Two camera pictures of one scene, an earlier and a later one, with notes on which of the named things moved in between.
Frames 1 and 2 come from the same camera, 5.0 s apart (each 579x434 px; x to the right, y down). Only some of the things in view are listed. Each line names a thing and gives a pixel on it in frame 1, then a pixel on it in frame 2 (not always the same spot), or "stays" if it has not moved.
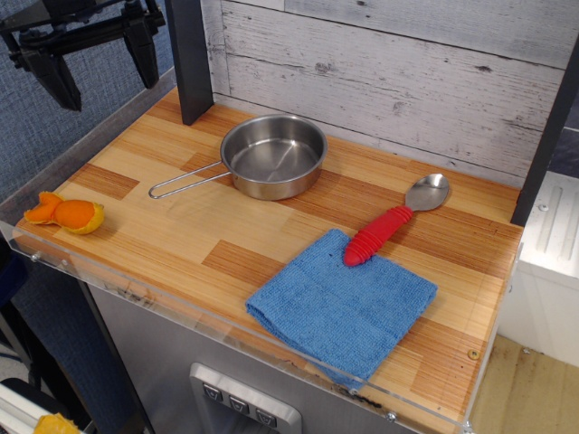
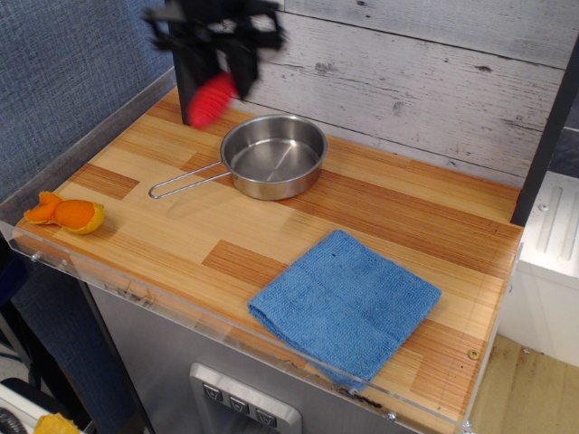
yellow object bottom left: (55, 424) stays
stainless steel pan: (270, 157) stays
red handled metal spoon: (423, 193) -> (213, 100)
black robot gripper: (61, 26) -> (242, 26)
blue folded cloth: (348, 320) stays
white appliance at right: (541, 310) stays
